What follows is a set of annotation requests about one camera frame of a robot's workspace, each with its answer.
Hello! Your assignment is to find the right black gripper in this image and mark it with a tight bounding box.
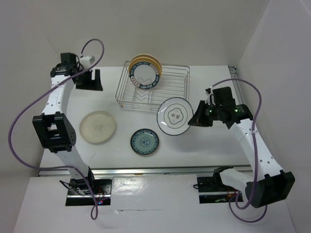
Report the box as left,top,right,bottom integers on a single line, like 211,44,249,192
188,100,222,127

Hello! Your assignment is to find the tan yellow plate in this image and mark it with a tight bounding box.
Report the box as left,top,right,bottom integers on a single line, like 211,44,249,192
128,54,162,75

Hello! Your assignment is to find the navy rimmed lettered plate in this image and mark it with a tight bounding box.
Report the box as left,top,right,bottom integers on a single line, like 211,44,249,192
129,62,160,90

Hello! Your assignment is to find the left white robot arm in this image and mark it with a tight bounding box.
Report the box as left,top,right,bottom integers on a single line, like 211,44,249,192
32,52,103,195

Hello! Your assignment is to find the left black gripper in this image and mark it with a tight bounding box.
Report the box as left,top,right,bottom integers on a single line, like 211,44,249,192
74,68,103,91

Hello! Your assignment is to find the small blue patterned plate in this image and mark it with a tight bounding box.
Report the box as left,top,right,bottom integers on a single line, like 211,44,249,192
130,129,159,156

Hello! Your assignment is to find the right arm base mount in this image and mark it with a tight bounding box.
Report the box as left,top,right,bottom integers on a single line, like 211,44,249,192
192,176,238,204

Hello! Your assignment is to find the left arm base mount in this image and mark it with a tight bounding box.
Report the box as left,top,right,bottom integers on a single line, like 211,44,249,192
59,179,112,206

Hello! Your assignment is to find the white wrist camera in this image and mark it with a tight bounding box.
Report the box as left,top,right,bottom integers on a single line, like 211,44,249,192
80,56,95,68
205,86,215,106

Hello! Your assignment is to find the purple cable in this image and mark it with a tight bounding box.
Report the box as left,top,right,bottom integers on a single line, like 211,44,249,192
8,38,106,219
208,78,268,223

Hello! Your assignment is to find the cream bear plate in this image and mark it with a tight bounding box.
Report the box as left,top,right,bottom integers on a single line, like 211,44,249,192
79,111,117,144

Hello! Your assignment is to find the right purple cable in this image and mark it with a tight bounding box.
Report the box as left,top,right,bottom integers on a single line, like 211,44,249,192
208,78,268,223

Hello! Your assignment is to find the aluminium front rail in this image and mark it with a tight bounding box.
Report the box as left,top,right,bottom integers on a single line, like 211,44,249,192
38,165,253,177

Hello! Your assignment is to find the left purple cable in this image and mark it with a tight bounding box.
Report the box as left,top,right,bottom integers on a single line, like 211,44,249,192
8,38,106,219

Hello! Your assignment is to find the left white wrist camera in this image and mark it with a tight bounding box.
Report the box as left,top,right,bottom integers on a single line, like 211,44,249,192
80,56,95,68

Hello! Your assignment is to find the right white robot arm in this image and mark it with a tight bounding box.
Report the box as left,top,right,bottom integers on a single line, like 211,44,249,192
188,87,295,208

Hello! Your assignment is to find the chrome wire dish rack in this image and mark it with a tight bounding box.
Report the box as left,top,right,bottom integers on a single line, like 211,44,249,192
115,61,190,113

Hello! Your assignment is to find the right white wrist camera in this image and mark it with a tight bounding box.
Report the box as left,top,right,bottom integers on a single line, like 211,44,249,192
205,86,215,106

